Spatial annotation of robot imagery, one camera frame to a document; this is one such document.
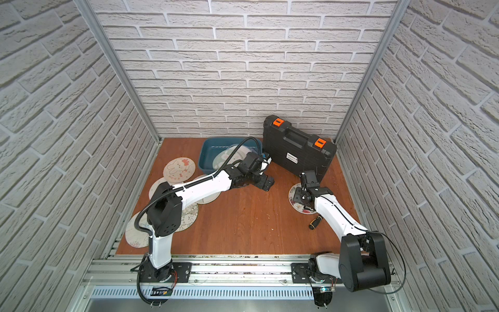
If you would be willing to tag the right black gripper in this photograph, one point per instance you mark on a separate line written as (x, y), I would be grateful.
(297, 195)

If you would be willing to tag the butterfly pastel coaster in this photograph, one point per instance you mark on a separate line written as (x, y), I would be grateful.
(134, 237)

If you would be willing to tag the black yellow screwdriver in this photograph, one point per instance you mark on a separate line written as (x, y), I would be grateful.
(314, 223)

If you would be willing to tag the pink rainbow unicorn coaster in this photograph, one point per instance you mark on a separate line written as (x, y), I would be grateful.
(156, 187)

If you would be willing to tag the aluminium corner post left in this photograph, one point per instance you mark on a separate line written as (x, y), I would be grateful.
(110, 53)

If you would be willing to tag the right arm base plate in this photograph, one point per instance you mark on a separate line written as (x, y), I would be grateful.
(301, 273)

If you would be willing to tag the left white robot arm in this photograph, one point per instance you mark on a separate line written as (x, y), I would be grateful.
(165, 208)

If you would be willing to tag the white bear flower coaster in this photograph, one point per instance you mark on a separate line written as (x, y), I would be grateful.
(207, 199)

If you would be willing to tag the cream line-art coaster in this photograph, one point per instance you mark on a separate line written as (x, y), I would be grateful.
(188, 217)

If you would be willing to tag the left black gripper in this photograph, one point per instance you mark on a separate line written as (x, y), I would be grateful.
(263, 181)

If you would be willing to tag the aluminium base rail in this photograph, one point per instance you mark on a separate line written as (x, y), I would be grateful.
(259, 277)

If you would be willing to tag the teal plastic storage box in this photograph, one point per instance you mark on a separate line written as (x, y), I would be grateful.
(213, 146)

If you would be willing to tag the aluminium corner post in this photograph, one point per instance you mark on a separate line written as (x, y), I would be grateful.
(110, 53)
(392, 25)

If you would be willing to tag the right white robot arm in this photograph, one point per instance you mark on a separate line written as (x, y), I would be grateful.
(362, 262)

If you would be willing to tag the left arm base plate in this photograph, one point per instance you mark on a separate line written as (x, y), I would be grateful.
(174, 271)

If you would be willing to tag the black plastic tool case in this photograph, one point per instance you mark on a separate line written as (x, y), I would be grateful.
(295, 150)

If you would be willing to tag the green white bunny coaster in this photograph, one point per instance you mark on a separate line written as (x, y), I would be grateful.
(223, 156)

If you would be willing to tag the aluminium corner post right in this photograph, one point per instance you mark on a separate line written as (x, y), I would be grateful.
(392, 25)

